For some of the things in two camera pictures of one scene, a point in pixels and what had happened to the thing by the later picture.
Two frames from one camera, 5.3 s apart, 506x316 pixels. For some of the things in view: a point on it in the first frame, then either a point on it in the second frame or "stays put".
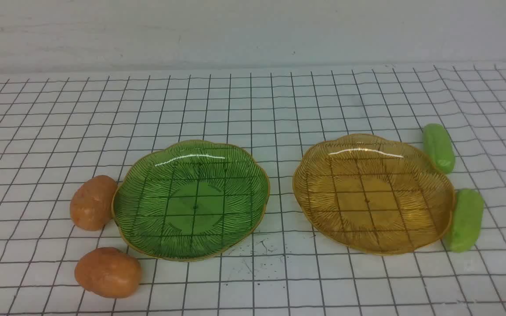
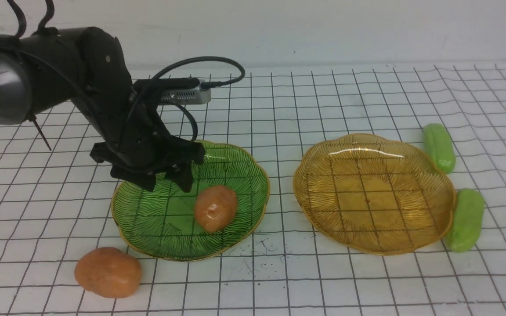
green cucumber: (438, 147) stays put
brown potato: (109, 272) stays put
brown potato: (91, 207) -> (215, 208)
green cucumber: (468, 213) stays put
